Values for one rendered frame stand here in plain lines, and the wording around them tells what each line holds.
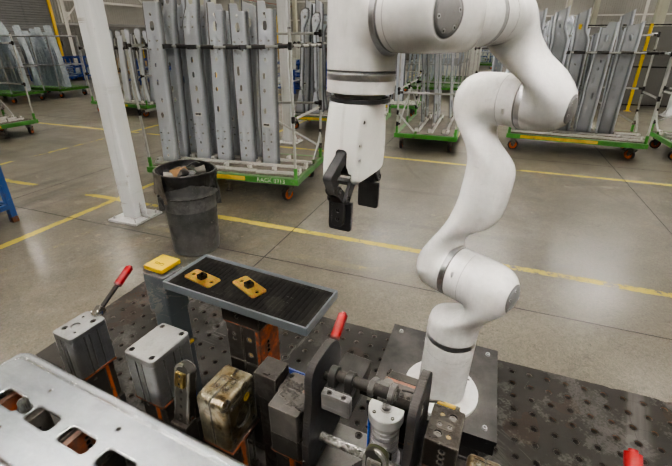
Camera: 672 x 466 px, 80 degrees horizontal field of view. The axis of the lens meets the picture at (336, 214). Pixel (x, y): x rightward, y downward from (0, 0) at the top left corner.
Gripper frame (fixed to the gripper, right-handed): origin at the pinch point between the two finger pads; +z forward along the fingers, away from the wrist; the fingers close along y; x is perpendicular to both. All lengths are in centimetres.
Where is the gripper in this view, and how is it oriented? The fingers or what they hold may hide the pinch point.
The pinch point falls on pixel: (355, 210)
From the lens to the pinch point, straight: 55.7
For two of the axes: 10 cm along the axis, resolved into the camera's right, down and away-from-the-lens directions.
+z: -0.2, 9.2, 4.0
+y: -4.6, 3.4, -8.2
